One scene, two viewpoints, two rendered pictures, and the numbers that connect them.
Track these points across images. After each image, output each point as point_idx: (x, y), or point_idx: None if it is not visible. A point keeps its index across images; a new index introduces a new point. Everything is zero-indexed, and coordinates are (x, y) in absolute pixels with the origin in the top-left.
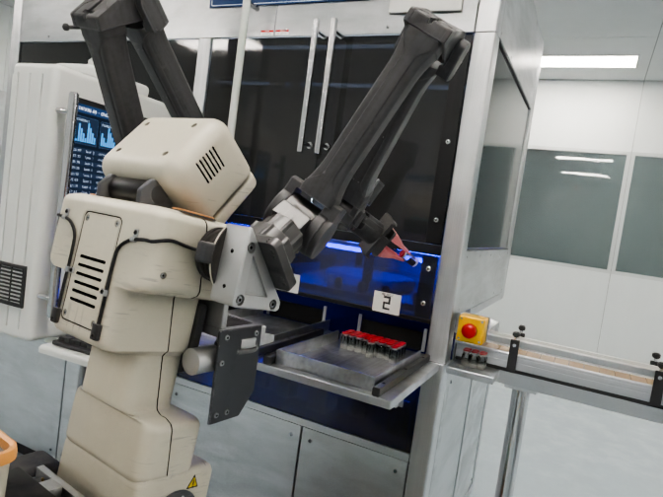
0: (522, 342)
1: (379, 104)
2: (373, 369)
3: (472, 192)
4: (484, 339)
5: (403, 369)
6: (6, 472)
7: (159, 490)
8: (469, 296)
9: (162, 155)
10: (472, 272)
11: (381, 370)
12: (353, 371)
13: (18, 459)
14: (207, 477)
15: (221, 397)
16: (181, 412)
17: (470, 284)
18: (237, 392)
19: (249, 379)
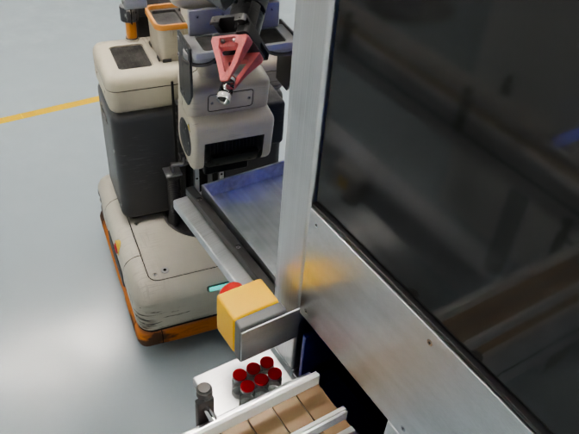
0: (203, 426)
1: None
2: (270, 235)
3: (294, 63)
4: (229, 343)
5: (237, 243)
6: (158, 34)
7: (181, 109)
8: (362, 361)
9: None
10: (364, 313)
11: (264, 241)
12: (225, 177)
13: (272, 92)
14: (192, 134)
15: (181, 79)
16: (197, 82)
17: (359, 332)
18: (185, 86)
19: (188, 83)
